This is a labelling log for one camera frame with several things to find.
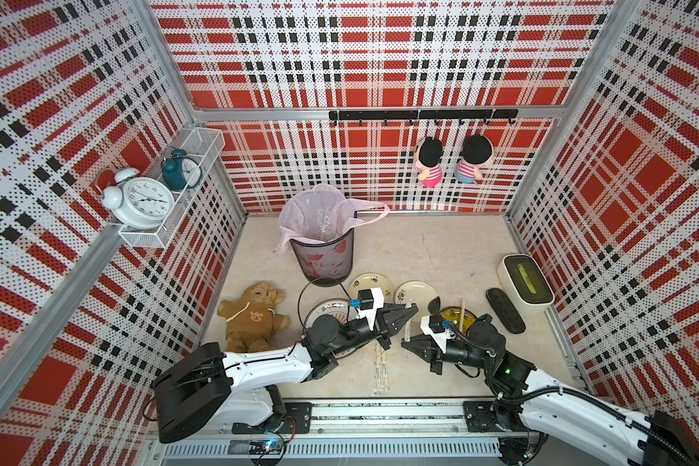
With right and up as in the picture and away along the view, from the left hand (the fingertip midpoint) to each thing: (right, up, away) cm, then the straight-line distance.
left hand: (421, 310), depth 64 cm
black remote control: (+32, -6, +27) cm, 42 cm away
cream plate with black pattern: (+5, -3, +36) cm, 36 cm away
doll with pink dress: (+8, +44, +32) cm, 55 cm away
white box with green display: (+40, +2, +30) cm, 50 cm away
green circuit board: (-36, -35, +6) cm, 51 cm away
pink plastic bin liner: (-28, +25, +32) cm, 49 cm away
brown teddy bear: (-46, -8, +20) cm, 51 cm away
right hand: (-2, -10, +7) cm, 12 cm away
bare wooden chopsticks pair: (+18, -8, +27) cm, 33 cm away
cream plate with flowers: (-10, +1, +37) cm, 38 cm away
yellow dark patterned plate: (+15, -8, +27) cm, 32 cm away
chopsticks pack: (-3, -4, +1) cm, 6 cm away
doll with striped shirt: (+24, +45, +30) cm, 59 cm away
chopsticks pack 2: (-8, -22, +18) cm, 29 cm away
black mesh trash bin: (-24, +9, +24) cm, 35 cm away
